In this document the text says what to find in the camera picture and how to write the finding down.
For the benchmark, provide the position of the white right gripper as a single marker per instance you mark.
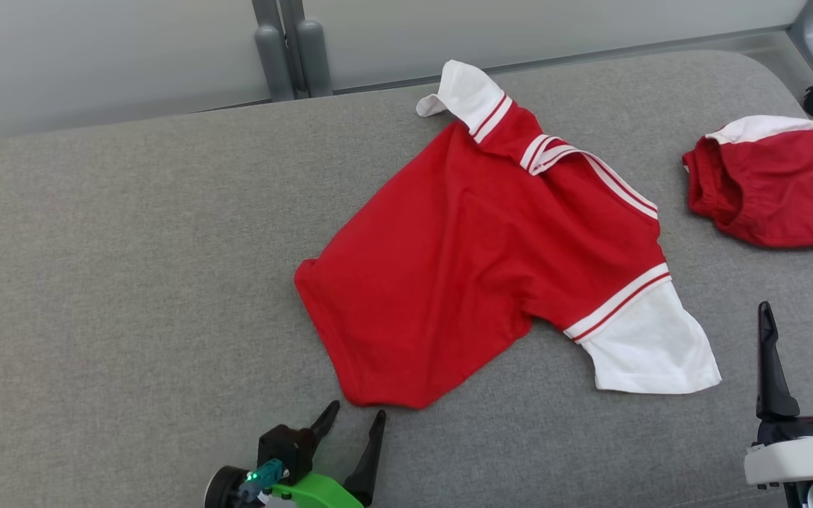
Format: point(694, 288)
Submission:
point(809, 455)

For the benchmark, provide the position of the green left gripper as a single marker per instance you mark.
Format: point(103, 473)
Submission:
point(315, 492)

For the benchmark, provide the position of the red shorts with white band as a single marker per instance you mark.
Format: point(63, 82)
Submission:
point(780, 190)

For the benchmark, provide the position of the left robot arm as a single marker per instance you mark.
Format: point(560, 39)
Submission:
point(224, 488)

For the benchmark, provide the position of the red shirt with white sleeves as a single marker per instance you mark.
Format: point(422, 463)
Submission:
point(477, 261)

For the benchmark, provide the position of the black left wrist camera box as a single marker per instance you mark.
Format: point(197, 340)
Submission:
point(285, 448)

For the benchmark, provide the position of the teal left camera connector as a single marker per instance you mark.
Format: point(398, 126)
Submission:
point(265, 471)

